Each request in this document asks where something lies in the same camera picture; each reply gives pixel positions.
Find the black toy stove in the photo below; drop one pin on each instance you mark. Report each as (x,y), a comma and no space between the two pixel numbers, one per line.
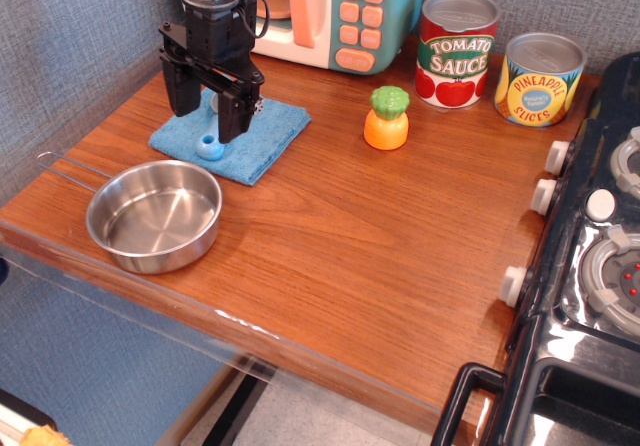
(572,373)

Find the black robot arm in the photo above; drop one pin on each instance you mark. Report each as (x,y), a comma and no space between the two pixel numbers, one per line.
(212,48)

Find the teal toy microwave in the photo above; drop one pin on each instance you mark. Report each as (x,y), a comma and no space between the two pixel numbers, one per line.
(353,36)

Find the pineapple slices can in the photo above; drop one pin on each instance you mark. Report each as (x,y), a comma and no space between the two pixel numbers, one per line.
(539,77)

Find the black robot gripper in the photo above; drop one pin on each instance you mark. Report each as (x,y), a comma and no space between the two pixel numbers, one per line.
(212,48)

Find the blue handled grey toy spoon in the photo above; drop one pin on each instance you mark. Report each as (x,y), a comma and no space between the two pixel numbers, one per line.
(208,146)

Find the tomato sauce can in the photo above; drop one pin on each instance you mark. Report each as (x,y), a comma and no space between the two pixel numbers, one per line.
(457,39)

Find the orange toy carrot shaker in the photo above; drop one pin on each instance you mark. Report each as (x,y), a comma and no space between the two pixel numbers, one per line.
(386,125)

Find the stainless steel pan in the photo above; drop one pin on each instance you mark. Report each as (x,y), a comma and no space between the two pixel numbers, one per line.
(153,218)

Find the blue folded cloth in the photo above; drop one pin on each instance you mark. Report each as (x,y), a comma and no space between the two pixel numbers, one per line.
(248,156)

